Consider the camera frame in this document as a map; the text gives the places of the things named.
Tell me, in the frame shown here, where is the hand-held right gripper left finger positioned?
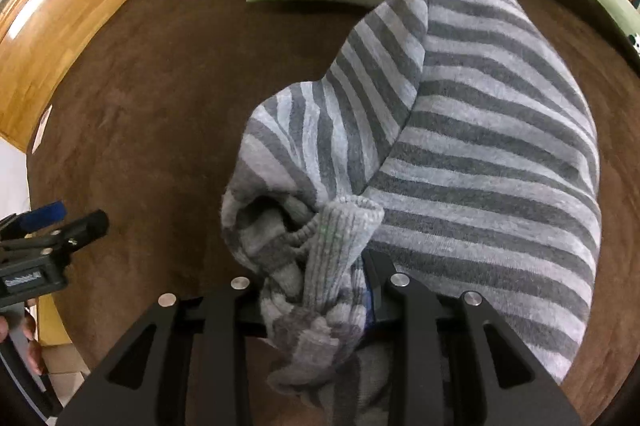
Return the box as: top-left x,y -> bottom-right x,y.
55,276 -> 269,426

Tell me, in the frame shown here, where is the wooden headboard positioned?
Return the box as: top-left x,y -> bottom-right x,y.
0,0 -> 177,153

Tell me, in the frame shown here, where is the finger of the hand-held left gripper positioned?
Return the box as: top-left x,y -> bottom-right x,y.
0,203 -> 69,241
52,209 -> 110,253

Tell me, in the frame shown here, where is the grey striped sweater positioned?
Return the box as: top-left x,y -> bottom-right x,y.
220,0 -> 604,413

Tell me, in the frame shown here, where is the brown bed blanket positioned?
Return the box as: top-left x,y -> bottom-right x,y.
27,0 -> 640,426

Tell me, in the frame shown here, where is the person's left hand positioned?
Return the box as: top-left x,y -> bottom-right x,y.
22,298 -> 45,376

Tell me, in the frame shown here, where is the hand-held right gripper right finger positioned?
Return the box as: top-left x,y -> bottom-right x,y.
362,251 -> 584,426

